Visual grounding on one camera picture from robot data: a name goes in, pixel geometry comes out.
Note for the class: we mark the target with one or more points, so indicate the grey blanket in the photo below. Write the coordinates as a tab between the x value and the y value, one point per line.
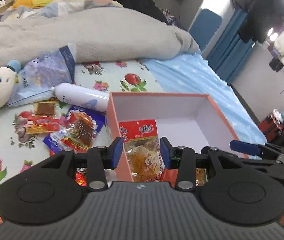
98	34

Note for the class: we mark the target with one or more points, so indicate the white spray bottle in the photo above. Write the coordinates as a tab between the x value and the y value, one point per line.
81	96

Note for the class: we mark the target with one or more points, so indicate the clear red spicy snack pack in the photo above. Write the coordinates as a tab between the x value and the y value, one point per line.
141	144

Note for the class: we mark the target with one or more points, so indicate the light blue bedsheet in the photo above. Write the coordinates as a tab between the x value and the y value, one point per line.
190	73

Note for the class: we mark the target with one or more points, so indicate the pink deep cardboard box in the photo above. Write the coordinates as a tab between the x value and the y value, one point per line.
192	120

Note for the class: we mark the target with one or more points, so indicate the blue curtain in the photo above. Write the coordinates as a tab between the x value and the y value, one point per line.
230	53

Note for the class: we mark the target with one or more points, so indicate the small red spicy strip pack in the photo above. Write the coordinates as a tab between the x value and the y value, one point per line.
80	132

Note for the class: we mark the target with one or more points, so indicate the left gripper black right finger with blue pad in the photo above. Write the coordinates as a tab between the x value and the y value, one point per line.
171	156

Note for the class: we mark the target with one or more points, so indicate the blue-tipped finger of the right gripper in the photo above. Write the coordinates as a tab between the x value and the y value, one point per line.
244	147

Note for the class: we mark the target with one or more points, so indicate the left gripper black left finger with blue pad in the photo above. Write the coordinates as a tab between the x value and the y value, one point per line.
111	155

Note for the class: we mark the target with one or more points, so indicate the light blue floral pouch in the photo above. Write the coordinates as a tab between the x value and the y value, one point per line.
38	76

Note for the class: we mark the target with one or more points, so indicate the red yellow snack strip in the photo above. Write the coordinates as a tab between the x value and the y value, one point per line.
44	119

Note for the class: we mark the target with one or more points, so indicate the blue chair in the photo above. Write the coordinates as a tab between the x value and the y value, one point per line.
204	27

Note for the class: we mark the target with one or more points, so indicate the blue white oat snack bag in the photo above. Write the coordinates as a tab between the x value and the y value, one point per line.
53	140

